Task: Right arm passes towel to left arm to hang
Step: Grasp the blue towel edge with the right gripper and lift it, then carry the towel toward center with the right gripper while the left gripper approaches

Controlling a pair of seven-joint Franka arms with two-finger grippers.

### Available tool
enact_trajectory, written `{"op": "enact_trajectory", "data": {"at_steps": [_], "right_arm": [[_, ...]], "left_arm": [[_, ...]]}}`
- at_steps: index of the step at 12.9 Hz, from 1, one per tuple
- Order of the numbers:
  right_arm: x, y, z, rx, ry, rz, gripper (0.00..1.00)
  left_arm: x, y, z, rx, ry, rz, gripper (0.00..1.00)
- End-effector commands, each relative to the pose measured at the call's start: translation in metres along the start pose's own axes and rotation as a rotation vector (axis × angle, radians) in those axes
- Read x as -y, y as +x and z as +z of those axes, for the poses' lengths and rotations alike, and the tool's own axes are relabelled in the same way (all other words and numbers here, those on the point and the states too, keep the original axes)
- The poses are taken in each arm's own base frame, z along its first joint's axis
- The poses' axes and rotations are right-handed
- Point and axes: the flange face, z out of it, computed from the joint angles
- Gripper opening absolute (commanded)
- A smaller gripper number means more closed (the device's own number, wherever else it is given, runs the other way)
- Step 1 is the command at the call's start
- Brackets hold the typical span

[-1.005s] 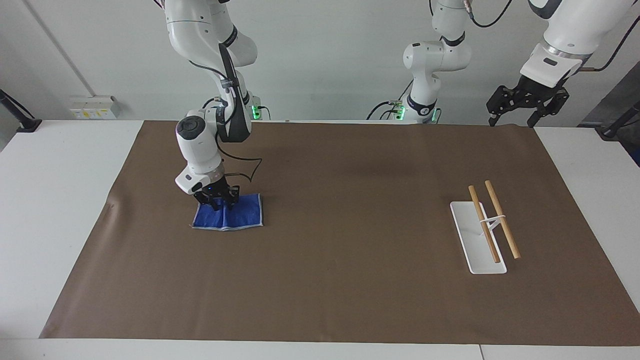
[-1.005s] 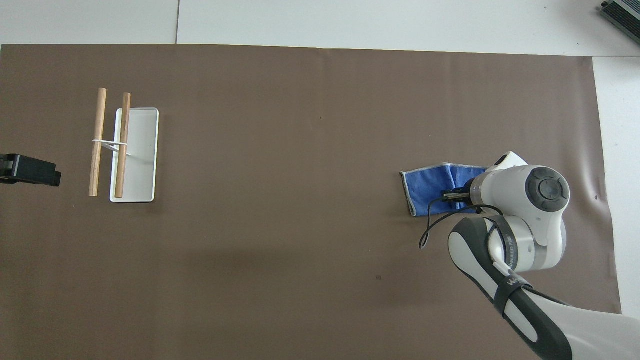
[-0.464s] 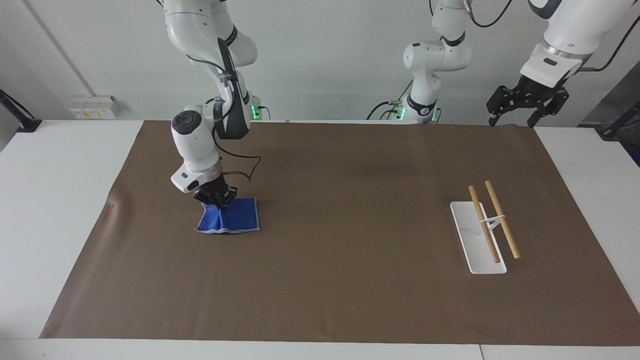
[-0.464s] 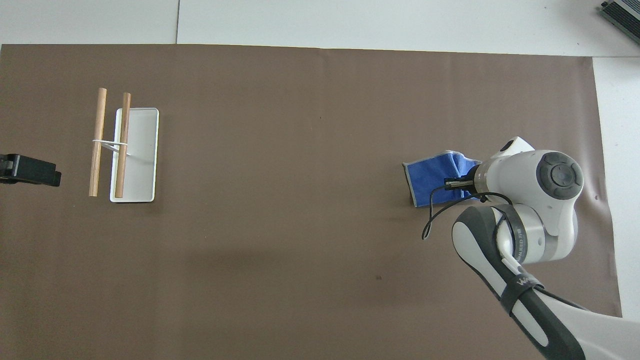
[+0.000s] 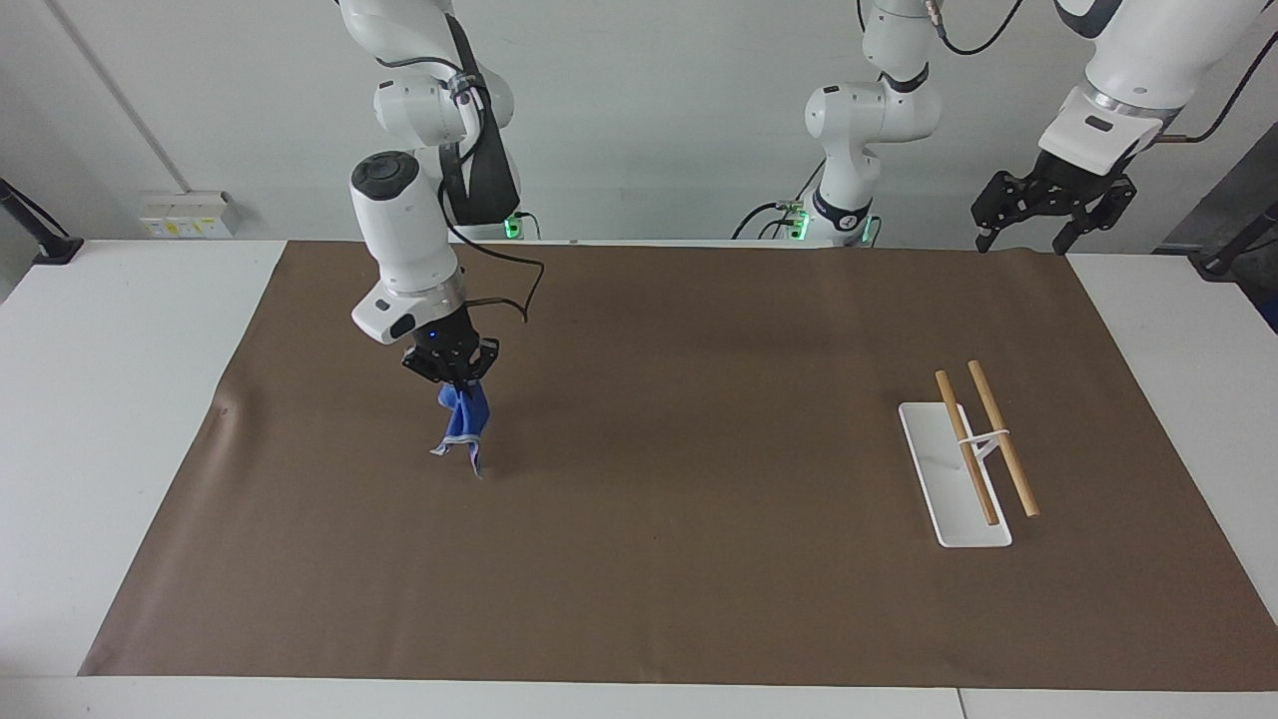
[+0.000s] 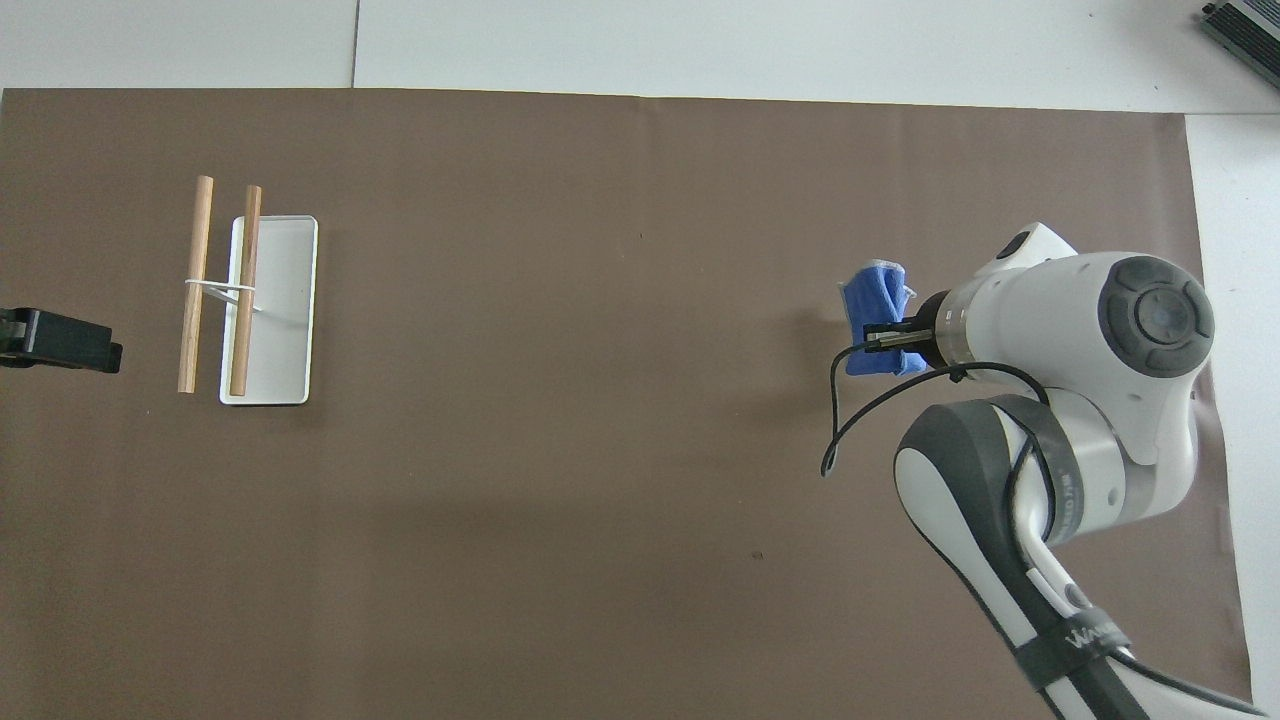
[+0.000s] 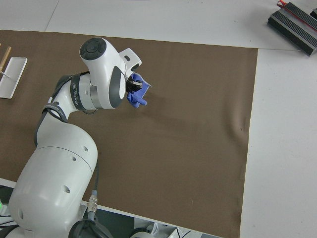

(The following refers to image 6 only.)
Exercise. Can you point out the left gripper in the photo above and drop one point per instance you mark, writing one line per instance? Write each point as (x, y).
(65, 340)

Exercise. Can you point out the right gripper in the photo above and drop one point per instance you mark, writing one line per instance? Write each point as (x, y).
(932, 330)

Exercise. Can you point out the blue towel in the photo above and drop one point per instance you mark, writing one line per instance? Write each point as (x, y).
(876, 290)

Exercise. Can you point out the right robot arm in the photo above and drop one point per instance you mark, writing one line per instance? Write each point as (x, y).
(1060, 310)

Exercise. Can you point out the white rack with wooden bars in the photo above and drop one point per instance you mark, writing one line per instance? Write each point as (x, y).
(285, 300)

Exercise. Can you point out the grey metal device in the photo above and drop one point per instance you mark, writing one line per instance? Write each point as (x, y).
(1250, 30)

